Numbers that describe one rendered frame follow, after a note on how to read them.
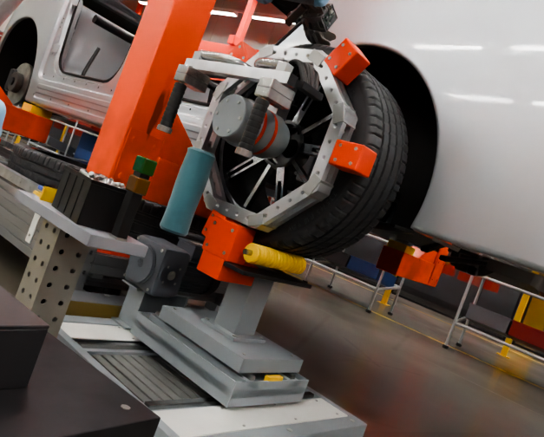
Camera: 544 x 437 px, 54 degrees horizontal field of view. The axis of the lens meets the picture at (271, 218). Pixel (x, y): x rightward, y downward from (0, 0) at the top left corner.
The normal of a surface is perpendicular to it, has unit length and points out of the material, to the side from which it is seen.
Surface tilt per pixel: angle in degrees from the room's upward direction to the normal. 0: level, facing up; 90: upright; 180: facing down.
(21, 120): 90
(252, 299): 90
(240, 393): 90
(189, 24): 90
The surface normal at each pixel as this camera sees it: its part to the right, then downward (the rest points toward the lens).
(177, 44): 0.71, 0.28
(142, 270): -0.62, -0.22
